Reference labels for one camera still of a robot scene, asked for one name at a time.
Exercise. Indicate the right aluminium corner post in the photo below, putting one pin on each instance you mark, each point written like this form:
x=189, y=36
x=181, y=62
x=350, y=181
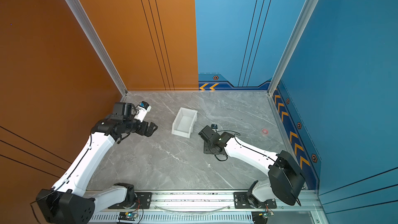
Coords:
x=300, y=25

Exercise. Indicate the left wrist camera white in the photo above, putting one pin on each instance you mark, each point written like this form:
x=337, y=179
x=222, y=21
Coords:
x=141, y=111

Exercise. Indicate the left aluminium corner post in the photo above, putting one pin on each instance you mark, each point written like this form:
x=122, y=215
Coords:
x=86, y=25

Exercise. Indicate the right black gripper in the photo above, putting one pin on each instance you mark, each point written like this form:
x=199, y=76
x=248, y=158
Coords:
x=205, y=148

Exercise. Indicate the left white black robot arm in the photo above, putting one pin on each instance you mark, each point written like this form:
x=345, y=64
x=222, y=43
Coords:
x=67, y=201

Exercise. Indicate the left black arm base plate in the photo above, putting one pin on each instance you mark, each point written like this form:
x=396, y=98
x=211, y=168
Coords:
x=142, y=200

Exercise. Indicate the right small circuit board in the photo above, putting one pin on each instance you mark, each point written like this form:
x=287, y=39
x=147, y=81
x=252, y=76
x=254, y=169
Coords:
x=267, y=213

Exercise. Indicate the aluminium front rail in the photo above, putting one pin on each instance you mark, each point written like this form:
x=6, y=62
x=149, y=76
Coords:
x=215, y=207

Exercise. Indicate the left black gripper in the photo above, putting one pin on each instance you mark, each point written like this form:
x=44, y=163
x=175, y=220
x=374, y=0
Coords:
x=144, y=131

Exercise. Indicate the white plastic bin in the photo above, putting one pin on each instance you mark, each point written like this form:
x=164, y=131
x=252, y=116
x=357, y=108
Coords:
x=184, y=122

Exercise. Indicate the green circuit board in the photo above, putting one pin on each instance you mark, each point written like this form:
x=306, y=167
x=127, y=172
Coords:
x=127, y=217

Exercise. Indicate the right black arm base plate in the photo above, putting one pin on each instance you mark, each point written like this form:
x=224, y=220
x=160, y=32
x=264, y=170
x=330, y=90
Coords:
x=243, y=201

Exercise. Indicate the aluminium corner post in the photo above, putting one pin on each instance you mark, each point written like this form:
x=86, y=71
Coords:
x=86, y=25
x=300, y=25

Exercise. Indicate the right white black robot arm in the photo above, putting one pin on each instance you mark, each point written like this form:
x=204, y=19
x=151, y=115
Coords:
x=285, y=178

